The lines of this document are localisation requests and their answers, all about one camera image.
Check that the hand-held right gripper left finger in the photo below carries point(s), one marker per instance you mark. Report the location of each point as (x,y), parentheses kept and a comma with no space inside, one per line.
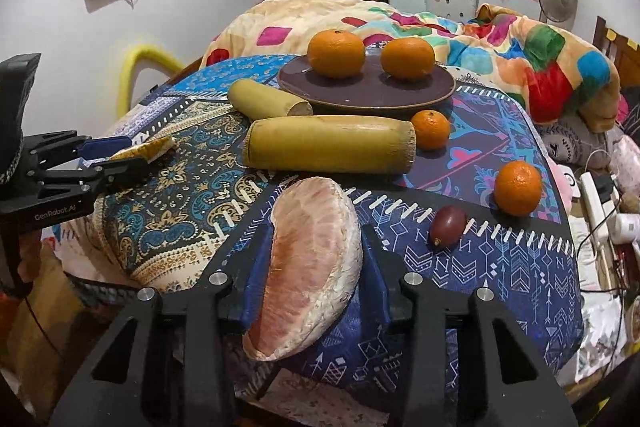
(257,274)

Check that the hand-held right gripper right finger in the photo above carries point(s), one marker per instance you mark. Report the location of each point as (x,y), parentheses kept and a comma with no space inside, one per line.
(376,277)

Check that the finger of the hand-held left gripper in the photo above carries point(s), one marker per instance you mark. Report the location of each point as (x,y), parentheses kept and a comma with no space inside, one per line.
(125,169)
(107,146)

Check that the yellow fruit peel piece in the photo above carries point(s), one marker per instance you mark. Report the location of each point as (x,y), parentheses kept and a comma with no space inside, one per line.
(147,148)

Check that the peeled pink pomelo segment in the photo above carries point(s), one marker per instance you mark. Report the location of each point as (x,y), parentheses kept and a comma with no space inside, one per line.
(310,267)

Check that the dark purple passion fruit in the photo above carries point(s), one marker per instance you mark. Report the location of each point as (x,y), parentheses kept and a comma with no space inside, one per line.
(447,228)

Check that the yellow foam tube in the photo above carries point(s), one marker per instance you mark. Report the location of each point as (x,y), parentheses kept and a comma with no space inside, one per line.
(131,62)

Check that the blue patterned cloth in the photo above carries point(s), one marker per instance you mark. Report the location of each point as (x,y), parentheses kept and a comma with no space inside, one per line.
(500,267)

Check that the cardboard box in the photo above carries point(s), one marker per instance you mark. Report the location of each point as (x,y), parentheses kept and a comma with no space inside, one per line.
(42,332)

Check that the long yellow sugarcane piece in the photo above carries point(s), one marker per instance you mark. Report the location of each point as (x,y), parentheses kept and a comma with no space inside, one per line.
(325,144)

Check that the short yellow sugarcane piece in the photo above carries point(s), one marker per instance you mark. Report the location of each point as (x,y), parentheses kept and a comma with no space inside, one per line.
(262,99)

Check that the small orange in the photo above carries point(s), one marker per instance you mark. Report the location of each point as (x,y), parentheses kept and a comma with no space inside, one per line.
(431,130)

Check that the medium orange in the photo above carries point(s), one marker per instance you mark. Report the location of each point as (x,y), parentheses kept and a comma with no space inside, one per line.
(518,188)

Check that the brown round plate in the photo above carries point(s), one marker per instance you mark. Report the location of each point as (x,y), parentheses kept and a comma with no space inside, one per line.
(365,94)

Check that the large orange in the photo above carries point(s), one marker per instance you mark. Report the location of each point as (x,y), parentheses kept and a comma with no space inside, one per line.
(336,54)
(408,59)

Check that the white power strip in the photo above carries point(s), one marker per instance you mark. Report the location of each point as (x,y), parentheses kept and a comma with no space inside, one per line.
(595,207)

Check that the grey plush pillow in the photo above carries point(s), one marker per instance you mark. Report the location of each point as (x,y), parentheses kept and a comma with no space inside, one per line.
(580,142)

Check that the colourful patchwork blanket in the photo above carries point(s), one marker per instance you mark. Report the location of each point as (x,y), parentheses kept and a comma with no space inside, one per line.
(545,72)

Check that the white box appliance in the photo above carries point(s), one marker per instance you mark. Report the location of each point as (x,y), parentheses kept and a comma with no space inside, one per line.
(450,2)

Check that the wooden headboard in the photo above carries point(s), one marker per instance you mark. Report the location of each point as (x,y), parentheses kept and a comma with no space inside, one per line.
(622,57)

